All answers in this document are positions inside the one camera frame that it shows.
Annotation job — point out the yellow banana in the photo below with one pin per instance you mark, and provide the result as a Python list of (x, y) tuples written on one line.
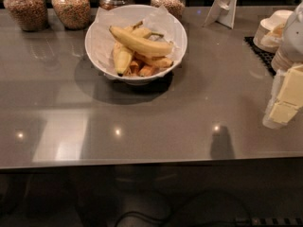
[(140, 45), (159, 62), (122, 55)]

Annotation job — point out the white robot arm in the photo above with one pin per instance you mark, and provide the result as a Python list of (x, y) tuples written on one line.
[(292, 38)]

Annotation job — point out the white bowl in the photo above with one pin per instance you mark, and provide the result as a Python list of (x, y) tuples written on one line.
[(99, 42)]

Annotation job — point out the black rubber mat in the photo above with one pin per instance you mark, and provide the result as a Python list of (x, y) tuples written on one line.
[(265, 57)]

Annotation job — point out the white sign stand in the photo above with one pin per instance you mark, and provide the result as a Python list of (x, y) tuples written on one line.
[(223, 12)]

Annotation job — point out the white paper liner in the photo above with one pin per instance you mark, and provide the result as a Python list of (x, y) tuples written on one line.
[(135, 44)]

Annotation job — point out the orange fruit pieces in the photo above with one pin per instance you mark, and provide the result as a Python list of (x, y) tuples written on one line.
[(140, 69)]

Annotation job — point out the cereal jar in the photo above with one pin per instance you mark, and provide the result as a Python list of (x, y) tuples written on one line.
[(29, 15), (74, 14), (169, 0)]

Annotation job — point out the far left cereal jar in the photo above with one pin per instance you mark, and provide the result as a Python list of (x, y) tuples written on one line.
[(29, 15)]

